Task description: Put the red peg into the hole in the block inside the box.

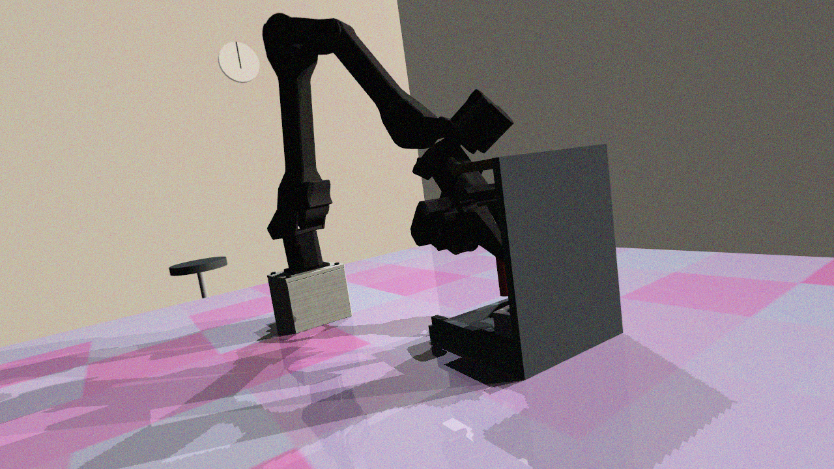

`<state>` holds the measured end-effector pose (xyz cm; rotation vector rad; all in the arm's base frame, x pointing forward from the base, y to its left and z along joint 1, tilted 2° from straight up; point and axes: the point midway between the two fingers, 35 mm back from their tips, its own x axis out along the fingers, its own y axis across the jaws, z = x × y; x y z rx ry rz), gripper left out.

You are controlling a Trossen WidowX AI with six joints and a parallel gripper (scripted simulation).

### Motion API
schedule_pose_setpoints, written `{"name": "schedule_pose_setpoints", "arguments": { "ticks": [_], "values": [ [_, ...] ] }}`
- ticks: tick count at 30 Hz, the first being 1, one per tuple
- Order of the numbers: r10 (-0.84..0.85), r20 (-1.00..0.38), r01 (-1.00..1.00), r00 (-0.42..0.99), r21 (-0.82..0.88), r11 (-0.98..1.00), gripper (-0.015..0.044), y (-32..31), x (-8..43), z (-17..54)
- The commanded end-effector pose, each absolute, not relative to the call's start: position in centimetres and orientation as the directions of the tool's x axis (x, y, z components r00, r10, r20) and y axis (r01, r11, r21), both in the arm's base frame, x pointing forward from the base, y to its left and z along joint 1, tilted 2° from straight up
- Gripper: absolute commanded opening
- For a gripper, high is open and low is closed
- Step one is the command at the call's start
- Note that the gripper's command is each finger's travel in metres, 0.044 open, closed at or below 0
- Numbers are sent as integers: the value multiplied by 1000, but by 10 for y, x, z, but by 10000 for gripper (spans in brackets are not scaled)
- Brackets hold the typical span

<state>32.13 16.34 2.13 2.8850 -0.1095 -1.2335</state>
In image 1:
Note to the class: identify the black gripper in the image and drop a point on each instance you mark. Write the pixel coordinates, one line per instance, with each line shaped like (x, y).
(474, 212)

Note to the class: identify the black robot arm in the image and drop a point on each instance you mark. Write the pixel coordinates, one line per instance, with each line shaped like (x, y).
(292, 47)

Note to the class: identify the red cylinder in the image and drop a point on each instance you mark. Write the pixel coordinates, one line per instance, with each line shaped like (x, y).
(501, 277)

